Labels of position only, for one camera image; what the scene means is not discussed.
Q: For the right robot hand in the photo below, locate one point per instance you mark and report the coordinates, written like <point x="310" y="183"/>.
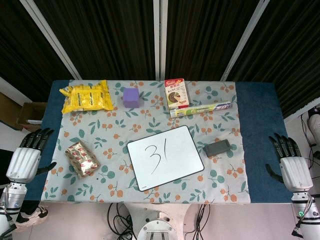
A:
<point x="296" y="173"/>

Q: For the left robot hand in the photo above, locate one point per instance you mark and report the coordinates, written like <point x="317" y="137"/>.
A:
<point x="23" y="163"/>

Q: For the grey whiteboard eraser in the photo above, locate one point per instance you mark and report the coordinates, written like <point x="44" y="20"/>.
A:
<point x="216" y="148"/>

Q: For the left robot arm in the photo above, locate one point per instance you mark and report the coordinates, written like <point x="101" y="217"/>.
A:
<point x="13" y="197"/>

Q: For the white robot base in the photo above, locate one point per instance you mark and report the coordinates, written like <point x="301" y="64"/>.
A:
<point x="157" y="227"/>

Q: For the cardboard box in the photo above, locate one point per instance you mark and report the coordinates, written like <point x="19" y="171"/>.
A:
<point x="30" y="112"/>

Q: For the beige sneaker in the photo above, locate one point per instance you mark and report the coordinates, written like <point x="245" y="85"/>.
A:
<point x="32" y="218"/>

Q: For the brown wooden panel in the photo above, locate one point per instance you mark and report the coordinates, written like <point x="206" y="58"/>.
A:
<point x="7" y="107"/>

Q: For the gold foil tea packet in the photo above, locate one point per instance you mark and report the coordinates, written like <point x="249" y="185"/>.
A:
<point x="82" y="160"/>

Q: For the blue table mat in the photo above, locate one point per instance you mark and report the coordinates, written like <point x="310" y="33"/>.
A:
<point x="262" y="120"/>

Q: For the yellow snack bag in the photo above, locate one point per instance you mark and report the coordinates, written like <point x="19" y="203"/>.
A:
<point x="87" y="97"/>

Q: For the floral tablecloth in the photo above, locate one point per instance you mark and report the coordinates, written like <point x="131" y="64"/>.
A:
<point x="112" y="125"/>

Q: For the black pleated curtain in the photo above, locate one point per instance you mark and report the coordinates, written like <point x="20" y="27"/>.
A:
<point x="295" y="50"/>
<point x="15" y="50"/>
<point x="105" y="37"/>
<point x="205" y="37"/>

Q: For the cling film roll box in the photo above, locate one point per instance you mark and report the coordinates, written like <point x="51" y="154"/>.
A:
<point x="200" y="109"/>

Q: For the purple foam cube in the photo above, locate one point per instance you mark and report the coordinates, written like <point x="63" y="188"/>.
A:
<point x="131" y="98"/>

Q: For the red and white biscuit box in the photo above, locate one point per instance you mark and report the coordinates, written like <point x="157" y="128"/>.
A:
<point x="177" y="95"/>

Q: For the white board with black frame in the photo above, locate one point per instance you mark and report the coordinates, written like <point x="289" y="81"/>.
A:
<point x="175" y="160"/>

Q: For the white frame post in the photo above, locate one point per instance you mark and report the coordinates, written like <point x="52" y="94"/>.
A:
<point x="160" y="37"/>
<point x="246" y="32"/>
<point x="50" y="37"/>

